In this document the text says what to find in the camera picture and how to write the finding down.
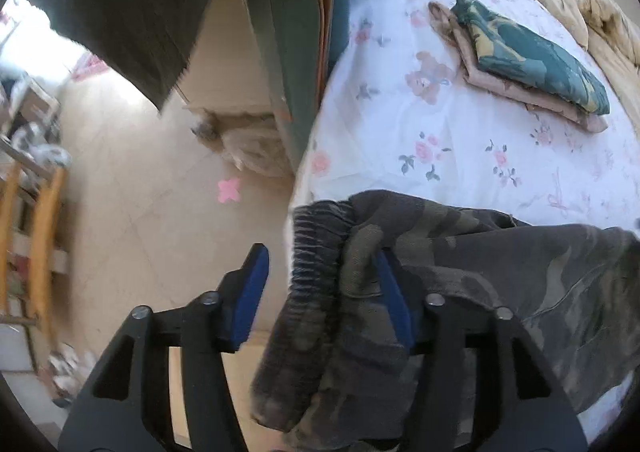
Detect cream bear print quilt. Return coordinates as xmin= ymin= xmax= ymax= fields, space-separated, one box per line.
xmin=520 ymin=0 xmax=640 ymax=65

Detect teal bed side panel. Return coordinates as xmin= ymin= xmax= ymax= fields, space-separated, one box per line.
xmin=239 ymin=0 xmax=361 ymax=170

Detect white floral bed sheet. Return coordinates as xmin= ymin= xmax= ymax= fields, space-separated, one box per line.
xmin=282 ymin=0 xmax=640 ymax=448

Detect folded pink cloth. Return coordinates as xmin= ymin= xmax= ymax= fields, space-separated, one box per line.
xmin=428 ymin=1 xmax=609 ymax=134

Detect pink flower floor sticker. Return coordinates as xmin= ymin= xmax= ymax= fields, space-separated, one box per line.
xmin=216 ymin=177 xmax=242 ymax=204

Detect wooden chair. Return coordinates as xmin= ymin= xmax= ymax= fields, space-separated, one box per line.
xmin=0 ymin=164 xmax=71 ymax=333

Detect red doormat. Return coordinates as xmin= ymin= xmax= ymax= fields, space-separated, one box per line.
xmin=70 ymin=52 xmax=108 ymax=83

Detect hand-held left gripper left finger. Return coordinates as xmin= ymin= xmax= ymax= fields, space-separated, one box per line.
xmin=57 ymin=243 xmax=271 ymax=452

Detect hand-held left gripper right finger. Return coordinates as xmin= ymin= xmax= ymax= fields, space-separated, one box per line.
xmin=375 ymin=249 xmax=588 ymax=452

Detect black jacket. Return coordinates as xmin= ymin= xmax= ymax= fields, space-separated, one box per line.
xmin=27 ymin=0 xmax=251 ymax=113

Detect white crumpled cloth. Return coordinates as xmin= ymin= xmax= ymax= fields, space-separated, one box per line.
xmin=12 ymin=124 xmax=73 ymax=170

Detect folded teal patterned cloth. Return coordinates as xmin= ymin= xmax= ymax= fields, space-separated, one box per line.
xmin=451 ymin=0 xmax=612 ymax=116

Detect camouflage pants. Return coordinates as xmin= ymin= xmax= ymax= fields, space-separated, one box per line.
xmin=250 ymin=189 xmax=640 ymax=452

